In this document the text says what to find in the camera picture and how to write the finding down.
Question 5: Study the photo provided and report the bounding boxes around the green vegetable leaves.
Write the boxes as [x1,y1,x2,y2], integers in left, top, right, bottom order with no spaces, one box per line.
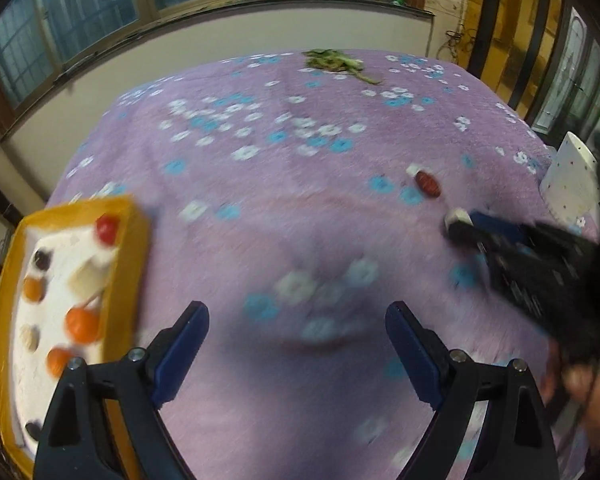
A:
[302,48,381,85]

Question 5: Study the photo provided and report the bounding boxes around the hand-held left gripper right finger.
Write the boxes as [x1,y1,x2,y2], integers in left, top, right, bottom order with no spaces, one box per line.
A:
[385,301,561,480]

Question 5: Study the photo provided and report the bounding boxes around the window with wooden frame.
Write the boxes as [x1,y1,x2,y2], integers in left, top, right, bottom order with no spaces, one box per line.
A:
[0,0,431,126]

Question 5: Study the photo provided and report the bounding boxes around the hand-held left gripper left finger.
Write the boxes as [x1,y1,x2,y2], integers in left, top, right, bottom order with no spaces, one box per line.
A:
[32,301,211,480]

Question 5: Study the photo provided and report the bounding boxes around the white foam tray yellow tape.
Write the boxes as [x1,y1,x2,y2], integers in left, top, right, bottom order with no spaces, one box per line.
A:
[0,195,151,480]

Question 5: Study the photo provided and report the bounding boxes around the large orange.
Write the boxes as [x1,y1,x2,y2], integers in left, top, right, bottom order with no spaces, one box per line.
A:
[65,306,103,343]

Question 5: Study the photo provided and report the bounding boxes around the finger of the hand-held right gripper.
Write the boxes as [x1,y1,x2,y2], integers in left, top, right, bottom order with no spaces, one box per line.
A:
[470,211,597,262]
[446,220,512,272]

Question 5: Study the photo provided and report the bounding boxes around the purple floral tablecloth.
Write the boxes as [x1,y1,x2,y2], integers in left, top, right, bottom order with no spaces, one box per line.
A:
[45,49,600,480]

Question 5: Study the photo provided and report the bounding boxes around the red date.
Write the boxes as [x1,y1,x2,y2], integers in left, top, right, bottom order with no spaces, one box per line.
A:
[414,170,443,201]

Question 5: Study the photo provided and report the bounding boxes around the yellow and black door frame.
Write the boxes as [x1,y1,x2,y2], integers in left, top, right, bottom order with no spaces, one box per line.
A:
[467,0,600,133]

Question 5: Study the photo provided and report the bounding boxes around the person's right hand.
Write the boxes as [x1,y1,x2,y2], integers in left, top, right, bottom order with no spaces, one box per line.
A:
[542,352,600,412]

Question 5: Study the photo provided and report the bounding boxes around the large beige fruit chunk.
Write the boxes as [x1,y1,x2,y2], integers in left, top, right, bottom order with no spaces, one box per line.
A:
[69,255,113,297]

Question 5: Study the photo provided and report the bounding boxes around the white dotted cup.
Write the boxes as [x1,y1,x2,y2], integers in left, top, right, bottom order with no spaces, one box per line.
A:
[539,131,600,228]

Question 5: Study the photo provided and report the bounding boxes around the red tomato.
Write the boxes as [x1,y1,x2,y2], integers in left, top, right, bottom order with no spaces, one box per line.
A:
[96,214,121,246]

